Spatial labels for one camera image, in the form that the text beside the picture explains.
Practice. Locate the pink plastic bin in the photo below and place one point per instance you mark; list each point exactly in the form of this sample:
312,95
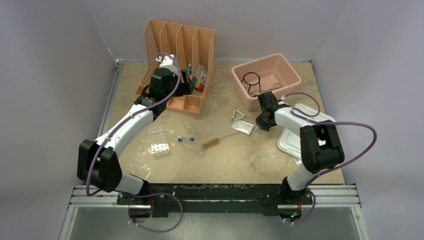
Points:
277,76

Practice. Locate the white clay triangle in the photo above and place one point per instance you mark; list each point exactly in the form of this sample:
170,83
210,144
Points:
237,115

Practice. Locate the clear glass beaker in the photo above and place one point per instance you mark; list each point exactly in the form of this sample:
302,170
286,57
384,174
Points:
191,127

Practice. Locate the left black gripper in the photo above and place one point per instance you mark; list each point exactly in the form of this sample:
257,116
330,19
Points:
185,87

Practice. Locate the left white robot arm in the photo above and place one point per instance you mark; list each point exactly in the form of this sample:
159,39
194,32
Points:
98,160

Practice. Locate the clear test tube rack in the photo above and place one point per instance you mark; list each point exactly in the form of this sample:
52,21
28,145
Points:
158,141

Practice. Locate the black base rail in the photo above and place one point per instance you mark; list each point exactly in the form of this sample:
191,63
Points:
161,199

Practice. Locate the aluminium frame rail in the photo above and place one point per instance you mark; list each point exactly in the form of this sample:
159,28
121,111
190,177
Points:
327,196

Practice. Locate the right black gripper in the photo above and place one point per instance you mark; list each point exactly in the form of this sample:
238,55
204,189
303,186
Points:
260,122

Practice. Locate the black wire tripod stand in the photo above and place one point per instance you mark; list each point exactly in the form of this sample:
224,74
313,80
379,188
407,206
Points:
254,87

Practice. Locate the test tube brush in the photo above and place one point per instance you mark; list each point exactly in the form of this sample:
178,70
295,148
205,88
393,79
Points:
213,142

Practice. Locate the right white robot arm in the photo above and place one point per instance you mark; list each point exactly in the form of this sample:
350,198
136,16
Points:
320,145

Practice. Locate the green capped tube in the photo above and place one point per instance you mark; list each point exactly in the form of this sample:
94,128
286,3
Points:
189,68

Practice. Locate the blue capped test tube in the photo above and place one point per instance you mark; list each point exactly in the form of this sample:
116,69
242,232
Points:
186,139

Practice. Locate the white plastic bin lid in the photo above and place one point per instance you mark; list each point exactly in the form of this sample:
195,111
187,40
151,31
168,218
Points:
289,142

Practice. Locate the orange plastic file organizer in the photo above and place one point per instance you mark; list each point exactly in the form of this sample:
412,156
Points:
190,45

